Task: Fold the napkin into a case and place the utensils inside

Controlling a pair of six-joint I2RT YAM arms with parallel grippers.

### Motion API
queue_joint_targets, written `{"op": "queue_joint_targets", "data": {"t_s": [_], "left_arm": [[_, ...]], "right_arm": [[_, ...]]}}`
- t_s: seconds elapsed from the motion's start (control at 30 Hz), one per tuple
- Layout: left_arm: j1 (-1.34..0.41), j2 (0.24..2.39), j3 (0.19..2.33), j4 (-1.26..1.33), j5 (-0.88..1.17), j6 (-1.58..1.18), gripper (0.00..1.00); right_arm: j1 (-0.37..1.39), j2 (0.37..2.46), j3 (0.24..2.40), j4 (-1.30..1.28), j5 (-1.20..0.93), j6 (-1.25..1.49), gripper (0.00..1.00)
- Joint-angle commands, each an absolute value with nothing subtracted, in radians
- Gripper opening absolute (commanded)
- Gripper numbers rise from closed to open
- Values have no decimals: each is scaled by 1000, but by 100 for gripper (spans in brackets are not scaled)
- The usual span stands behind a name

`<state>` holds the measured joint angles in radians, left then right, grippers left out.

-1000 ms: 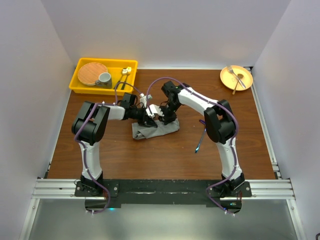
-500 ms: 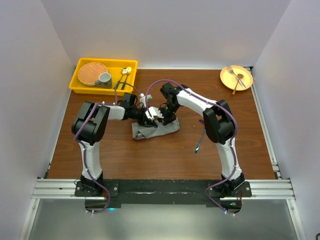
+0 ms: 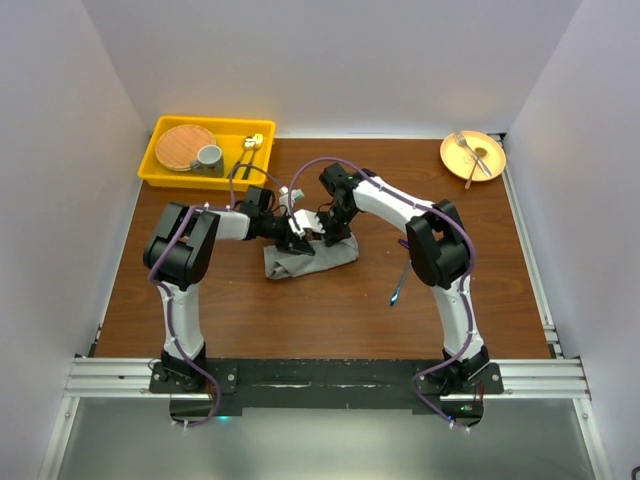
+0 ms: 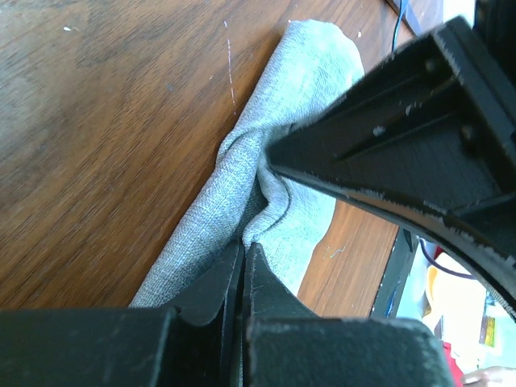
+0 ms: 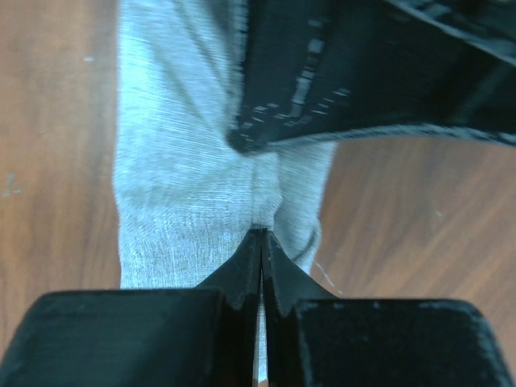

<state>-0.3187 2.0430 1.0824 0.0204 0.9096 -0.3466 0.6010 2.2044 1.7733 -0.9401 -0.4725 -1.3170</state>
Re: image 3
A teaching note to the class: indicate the silver knife on plate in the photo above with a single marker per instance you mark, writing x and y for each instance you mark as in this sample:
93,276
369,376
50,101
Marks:
479,154

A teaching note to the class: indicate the blue metallic fork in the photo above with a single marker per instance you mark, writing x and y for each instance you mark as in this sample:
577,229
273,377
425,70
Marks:
395,296

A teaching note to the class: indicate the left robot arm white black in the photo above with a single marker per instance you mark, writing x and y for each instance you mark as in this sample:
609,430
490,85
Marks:
178,256

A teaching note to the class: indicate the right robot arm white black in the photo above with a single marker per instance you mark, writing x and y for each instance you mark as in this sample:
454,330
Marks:
440,250

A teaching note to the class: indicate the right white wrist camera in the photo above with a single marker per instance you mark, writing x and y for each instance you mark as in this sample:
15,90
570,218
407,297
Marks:
303,222

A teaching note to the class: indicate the grey cloth napkin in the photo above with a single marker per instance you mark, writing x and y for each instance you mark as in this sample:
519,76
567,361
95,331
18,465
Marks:
281,265

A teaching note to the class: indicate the gold spoon black handle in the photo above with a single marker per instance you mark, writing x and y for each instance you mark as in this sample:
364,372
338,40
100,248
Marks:
248,146

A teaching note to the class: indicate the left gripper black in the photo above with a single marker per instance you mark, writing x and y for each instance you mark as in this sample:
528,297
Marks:
294,244

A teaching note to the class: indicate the grey ceramic mug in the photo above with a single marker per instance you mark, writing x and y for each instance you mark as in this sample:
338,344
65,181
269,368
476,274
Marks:
209,160

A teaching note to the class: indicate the silver fork on plate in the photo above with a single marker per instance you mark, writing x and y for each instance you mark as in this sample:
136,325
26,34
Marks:
462,142

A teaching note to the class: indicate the yellow plastic bin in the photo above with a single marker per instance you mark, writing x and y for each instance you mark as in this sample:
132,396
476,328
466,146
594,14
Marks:
229,134

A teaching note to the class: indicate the tan round plate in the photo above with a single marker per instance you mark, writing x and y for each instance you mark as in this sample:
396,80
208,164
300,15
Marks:
459,162

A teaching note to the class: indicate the round wooden plate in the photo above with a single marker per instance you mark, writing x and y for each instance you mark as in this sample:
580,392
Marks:
178,147

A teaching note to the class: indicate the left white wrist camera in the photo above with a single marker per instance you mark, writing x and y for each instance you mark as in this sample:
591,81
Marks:
287,197

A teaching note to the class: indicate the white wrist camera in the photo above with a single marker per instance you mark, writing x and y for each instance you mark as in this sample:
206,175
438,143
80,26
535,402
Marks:
287,197
303,222

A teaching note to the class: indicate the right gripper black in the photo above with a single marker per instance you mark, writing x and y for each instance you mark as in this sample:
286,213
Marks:
330,237

